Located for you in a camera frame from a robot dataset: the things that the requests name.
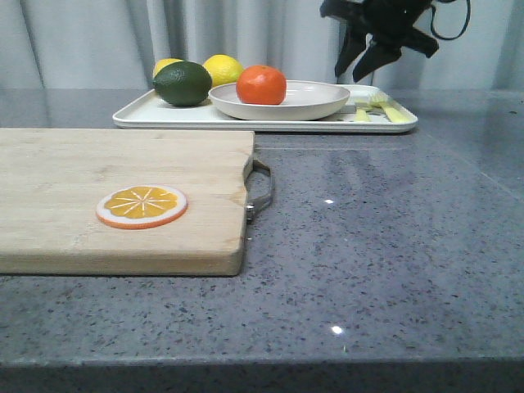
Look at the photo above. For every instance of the yellow lemon right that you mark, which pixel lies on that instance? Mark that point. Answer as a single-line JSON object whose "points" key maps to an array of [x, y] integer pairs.
{"points": [[223, 69]]}

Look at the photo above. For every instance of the white rectangular tray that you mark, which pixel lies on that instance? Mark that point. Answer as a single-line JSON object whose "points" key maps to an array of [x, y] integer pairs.
{"points": [[151, 112]]}

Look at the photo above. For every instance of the green lime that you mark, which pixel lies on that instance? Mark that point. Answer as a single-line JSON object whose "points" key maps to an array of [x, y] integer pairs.
{"points": [[183, 83]]}

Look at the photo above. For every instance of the yellow plastic fork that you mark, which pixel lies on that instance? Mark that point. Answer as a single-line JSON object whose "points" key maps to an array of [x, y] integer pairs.
{"points": [[383, 101]]}

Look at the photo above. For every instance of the grey curtain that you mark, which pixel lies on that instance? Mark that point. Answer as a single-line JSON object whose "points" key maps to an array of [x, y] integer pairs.
{"points": [[116, 44]]}

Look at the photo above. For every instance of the yellow plastic knife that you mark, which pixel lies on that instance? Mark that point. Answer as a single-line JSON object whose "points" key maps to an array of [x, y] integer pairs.
{"points": [[361, 111]]}

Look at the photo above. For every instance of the wooden cutting board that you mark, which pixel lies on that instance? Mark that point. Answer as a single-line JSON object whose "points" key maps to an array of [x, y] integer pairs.
{"points": [[53, 179]]}

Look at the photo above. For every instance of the metal cutting board handle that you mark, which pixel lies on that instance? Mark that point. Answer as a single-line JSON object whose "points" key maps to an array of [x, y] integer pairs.
{"points": [[260, 188]]}

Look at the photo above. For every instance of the beige round plate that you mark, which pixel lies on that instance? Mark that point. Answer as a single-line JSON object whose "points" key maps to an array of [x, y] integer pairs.
{"points": [[304, 100]]}

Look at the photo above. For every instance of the orange slice toy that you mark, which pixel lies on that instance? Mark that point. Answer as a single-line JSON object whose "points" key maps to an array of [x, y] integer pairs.
{"points": [[141, 207]]}

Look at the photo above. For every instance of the yellow lemon left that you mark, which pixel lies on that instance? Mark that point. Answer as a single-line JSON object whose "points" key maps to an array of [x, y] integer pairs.
{"points": [[162, 63]]}

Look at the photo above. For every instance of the orange mandarin fruit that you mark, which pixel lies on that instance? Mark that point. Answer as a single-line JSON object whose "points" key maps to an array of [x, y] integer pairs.
{"points": [[261, 85]]}

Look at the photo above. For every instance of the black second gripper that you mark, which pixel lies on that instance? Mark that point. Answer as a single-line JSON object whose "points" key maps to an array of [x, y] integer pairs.
{"points": [[391, 25]]}

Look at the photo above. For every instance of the yellow lemon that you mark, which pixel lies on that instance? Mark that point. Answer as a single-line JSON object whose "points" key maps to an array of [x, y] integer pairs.
{"points": [[223, 69], [162, 63]]}

